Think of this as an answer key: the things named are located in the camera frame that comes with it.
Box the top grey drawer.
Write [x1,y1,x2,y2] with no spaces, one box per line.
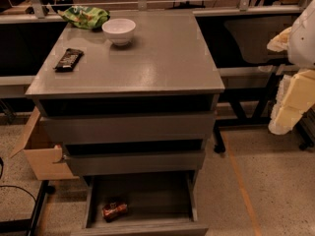
[41,113,215,145]

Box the dark chocolate bar wrapper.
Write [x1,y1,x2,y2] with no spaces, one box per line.
[54,48,84,72]

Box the black table frame with casters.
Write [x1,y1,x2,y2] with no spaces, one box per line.
[212,62,315,154]

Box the brown cardboard box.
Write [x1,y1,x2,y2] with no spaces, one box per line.
[10,107,78,180]

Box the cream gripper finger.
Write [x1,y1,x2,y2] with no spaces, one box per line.
[268,69,315,135]
[267,28,291,52]

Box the black cart frame left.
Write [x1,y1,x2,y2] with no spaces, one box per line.
[0,180,56,236]

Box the black cable on floor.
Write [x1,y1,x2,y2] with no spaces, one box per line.
[0,156,37,205]

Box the middle grey drawer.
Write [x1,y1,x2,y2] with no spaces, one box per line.
[66,150,205,176]

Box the red coke can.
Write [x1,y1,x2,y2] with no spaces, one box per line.
[101,202,128,222]

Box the grey drawer cabinet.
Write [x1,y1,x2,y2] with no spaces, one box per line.
[25,9,226,182]

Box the green chip bag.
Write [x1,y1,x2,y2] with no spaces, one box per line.
[58,6,110,30]

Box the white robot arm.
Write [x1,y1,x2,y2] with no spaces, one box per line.
[267,0,315,135]

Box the white ceramic bowl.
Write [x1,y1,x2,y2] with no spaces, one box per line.
[101,19,136,46]

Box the bottom grey open drawer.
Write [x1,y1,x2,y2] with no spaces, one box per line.
[71,171,208,236]

